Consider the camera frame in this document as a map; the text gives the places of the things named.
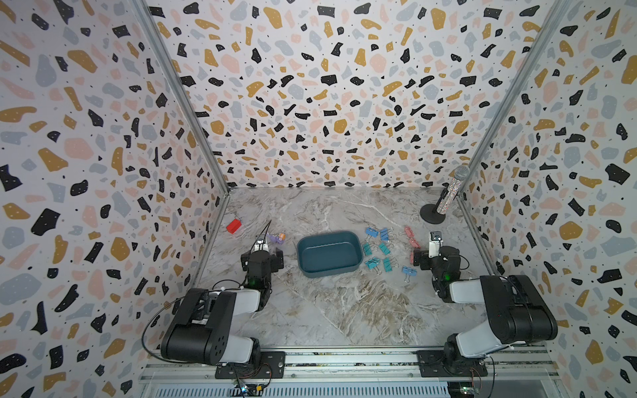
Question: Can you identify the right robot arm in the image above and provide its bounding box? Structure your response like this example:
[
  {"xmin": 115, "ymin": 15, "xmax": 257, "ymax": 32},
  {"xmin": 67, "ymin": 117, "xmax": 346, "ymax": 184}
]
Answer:
[{"xmin": 413, "ymin": 246, "xmax": 558, "ymax": 366}]

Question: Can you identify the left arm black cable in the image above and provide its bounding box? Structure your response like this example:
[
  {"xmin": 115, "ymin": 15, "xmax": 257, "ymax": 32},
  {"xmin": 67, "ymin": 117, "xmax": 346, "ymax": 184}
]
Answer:
[{"xmin": 141, "ymin": 220, "xmax": 273, "ymax": 364}]

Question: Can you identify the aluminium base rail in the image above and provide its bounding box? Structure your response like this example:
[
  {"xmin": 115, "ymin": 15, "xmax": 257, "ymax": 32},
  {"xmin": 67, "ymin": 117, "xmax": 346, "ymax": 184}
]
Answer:
[{"xmin": 139, "ymin": 346, "xmax": 568, "ymax": 397}]

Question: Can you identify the glitter microphone on black stand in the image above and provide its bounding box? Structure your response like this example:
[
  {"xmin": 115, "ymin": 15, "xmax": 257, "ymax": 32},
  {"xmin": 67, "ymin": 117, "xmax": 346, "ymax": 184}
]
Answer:
[{"xmin": 420, "ymin": 165, "xmax": 470, "ymax": 225}]

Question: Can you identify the teal plastic storage box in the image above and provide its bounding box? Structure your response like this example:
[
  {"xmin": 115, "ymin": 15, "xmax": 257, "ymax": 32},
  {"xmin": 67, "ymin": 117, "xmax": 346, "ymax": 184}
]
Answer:
[{"xmin": 296, "ymin": 231, "xmax": 363, "ymax": 279}]

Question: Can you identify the purple toy figure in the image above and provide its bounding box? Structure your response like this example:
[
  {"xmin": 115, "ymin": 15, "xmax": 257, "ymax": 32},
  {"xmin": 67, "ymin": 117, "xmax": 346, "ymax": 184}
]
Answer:
[{"xmin": 268, "ymin": 233, "xmax": 286, "ymax": 245}]

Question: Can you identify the red small block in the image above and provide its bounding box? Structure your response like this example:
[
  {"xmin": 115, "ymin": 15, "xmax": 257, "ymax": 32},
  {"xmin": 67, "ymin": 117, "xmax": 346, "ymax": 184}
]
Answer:
[{"xmin": 226, "ymin": 218, "xmax": 242, "ymax": 235}]

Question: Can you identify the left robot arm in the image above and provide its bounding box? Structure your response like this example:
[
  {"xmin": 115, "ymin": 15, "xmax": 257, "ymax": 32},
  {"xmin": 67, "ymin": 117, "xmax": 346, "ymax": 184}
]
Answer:
[{"xmin": 160, "ymin": 249, "xmax": 284, "ymax": 369}]

